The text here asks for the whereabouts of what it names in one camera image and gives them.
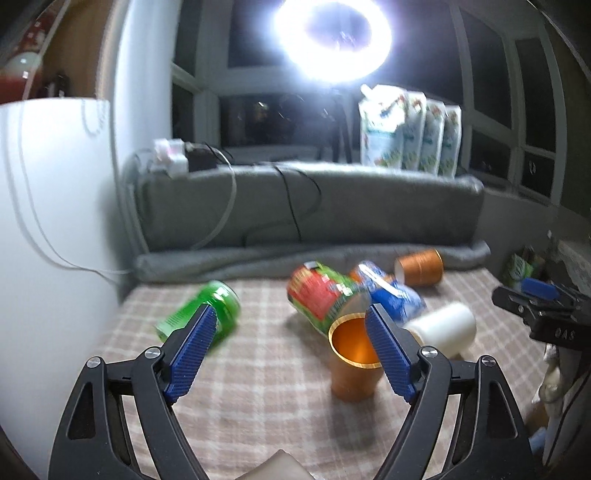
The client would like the thin white cable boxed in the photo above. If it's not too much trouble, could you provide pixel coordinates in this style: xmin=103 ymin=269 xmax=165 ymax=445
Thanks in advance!
xmin=4 ymin=98 xmax=136 ymax=276

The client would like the white cup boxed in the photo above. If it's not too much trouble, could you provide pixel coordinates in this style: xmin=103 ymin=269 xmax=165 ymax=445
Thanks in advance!
xmin=403 ymin=301 xmax=477 ymax=361

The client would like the red and green printed cup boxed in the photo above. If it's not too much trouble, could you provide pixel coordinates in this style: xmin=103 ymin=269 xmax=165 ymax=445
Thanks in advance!
xmin=287 ymin=261 xmax=373 ymax=336

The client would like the flat white cable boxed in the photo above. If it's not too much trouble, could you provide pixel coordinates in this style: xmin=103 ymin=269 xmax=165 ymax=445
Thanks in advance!
xmin=196 ymin=150 xmax=239 ymax=251

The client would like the black tripod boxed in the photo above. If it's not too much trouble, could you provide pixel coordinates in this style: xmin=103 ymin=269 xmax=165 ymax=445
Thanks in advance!
xmin=321 ymin=84 xmax=355 ymax=163

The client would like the green packet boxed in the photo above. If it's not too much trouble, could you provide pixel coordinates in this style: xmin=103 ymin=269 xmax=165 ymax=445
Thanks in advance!
xmin=502 ymin=246 xmax=546 ymax=288

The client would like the white window frame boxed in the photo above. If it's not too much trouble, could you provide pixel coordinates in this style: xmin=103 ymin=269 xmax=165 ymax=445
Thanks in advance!
xmin=171 ymin=0 xmax=570 ymax=208

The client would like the black power adapter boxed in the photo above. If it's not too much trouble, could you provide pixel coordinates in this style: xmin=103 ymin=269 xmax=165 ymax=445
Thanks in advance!
xmin=185 ymin=143 xmax=219 ymax=172

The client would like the ring light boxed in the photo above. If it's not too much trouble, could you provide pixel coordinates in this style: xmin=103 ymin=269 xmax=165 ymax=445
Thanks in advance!
xmin=271 ymin=0 xmax=394 ymax=87

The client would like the checked blanket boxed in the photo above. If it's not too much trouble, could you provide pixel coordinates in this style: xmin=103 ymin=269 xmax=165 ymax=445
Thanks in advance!
xmin=95 ymin=268 xmax=552 ymax=480

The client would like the white appliance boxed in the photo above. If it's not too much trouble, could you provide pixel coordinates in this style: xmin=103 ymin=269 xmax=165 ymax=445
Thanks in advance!
xmin=0 ymin=97 xmax=124 ymax=469

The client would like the blue snack packet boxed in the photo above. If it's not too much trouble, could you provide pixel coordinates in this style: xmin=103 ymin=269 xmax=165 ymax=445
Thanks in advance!
xmin=351 ymin=260 xmax=428 ymax=325

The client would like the red and white figure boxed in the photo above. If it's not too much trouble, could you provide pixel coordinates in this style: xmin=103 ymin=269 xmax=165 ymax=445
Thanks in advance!
xmin=0 ymin=9 xmax=62 ymax=103

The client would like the white power strip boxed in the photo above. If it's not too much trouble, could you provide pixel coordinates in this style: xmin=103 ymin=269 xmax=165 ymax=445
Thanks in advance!
xmin=151 ymin=137 xmax=189 ymax=179

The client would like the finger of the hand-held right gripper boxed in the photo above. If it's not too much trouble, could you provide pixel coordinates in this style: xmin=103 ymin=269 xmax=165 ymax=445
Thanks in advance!
xmin=492 ymin=285 xmax=555 ymax=324
xmin=523 ymin=278 xmax=578 ymax=302

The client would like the black cable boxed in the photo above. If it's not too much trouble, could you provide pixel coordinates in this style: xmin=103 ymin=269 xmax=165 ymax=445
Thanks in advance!
xmin=244 ymin=161 xmax=322 ymax=246

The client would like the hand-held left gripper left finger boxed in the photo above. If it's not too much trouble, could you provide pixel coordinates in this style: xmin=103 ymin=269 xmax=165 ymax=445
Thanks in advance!
xmin=47 ymin=302 xmax=218 ymax=480

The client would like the white cloth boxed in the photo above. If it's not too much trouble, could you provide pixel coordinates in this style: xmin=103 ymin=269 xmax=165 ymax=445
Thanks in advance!
xmin=538 ymin=344 xmax=571 ymax=409

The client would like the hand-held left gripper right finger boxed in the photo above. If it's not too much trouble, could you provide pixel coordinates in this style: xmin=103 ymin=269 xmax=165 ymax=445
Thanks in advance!
xmin=364 ymin=305 xmax=539 ymax=480

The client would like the orange metallic cup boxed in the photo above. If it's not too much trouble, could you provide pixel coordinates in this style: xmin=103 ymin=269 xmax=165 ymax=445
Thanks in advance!
xmin=328 ymin=311 xmax=387 ymax=402
xmin=394 ymin=248 xmax=444 ymax=288

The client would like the grey cushion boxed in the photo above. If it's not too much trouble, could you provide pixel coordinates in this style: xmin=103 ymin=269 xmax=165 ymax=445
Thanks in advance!
xmin=134 ymin=161 xmax=485 ymax=254

